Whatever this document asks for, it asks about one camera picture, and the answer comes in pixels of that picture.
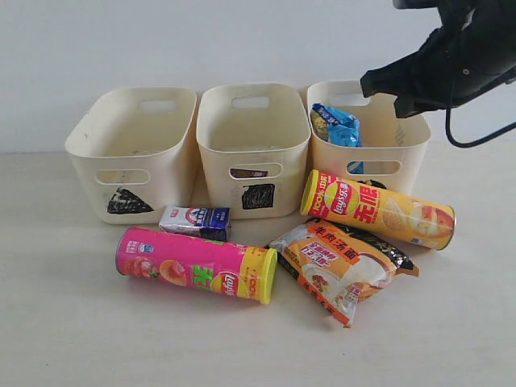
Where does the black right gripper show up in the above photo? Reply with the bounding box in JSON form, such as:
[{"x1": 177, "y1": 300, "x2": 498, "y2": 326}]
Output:
[{"x1": 360, "y1": 1, "x2": 515, "y2": 119}]

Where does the blue noodle packet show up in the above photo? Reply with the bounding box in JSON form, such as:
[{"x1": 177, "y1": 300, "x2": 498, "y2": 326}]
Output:
[{"x1": 310, "y1": 102, "x2": 364, "y2": 175}]

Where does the yellow Lays chips can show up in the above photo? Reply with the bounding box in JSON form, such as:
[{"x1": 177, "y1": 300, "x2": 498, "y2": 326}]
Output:
[{"x1": 300, "y1": 169, "x2": 456, "y2": 250}]

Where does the orange noodle packet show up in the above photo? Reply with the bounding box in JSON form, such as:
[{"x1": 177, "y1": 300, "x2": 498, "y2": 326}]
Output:
[{"x1": 268, "y1": 218, "x2": 419, "y2": 327}]

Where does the purple small box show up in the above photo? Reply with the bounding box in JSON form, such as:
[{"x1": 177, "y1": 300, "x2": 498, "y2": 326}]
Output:
[{"x1": 230, "y1": 168, "x2": 268, "y2": 179}]

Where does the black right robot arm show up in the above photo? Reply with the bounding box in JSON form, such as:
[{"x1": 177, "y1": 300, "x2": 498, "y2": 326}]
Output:
[{"x1": 360, "y1": 0, "x2": 515, "y2": 119}]

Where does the cream bin circle mark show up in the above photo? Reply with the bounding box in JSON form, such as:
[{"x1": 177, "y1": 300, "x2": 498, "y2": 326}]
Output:
[{"x1": 306, "y1": 81, "x2": 431, "y2": 194}]

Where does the cream bin square mark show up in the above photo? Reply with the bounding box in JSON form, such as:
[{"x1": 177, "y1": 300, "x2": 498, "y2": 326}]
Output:
[{"x1": 196, "y1": 83, "x2": 311, "y2": 219}]

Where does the white blue milk carton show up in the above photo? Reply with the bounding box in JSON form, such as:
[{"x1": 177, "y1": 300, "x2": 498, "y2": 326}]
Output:
[{"x1": 159, "y1": 206, "x2": 231, "y2": 242}]

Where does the pink Lays chips can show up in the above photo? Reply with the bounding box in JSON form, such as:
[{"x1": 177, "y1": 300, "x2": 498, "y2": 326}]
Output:
[{"x1": 115, "y1": 227, "x2": 277, "y2": 305}]

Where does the cream bin triangle mark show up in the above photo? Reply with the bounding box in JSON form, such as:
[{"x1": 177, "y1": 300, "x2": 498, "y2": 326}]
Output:
[{"x1": 64, "y1": 87, "x2": 200, "y2": 225}]

